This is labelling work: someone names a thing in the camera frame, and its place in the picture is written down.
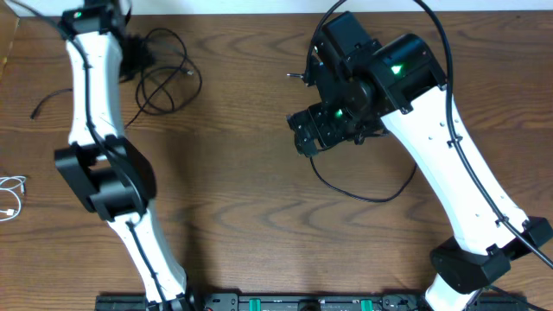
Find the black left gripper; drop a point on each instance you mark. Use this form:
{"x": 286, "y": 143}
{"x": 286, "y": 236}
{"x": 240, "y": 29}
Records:
{"x": 133, "y": 58}

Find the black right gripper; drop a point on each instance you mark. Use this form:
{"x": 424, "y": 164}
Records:
{"x": 317, "y": 115}

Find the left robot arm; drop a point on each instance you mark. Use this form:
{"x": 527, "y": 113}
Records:
{"x": 106, "y": 172}

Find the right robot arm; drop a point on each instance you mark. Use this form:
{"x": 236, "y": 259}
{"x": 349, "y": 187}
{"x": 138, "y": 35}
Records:
{"x": 370, "y": 89}

